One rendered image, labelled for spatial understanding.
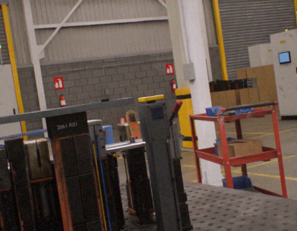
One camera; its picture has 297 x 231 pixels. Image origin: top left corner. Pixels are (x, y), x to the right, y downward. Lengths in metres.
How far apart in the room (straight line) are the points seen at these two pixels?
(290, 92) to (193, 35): 6.53
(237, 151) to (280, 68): 8.36
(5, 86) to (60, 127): 8.46
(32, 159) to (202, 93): 4.23
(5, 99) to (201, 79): 5.03
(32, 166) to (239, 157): 2.43
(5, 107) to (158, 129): 8.41
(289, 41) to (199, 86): 6.39
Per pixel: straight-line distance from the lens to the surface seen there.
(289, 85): 11.94
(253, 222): 1.75
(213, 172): 5.73
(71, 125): 1.38
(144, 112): 1.46
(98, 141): 1.57
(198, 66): 5.64
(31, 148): 1.54
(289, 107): 12.02
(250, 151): 3.87
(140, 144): 1.74
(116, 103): 1.39
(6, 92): 9.82
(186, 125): 8.84
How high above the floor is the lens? 1.18
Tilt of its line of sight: 3 degrees down
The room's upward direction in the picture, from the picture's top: 8 degrees counter-clockwise
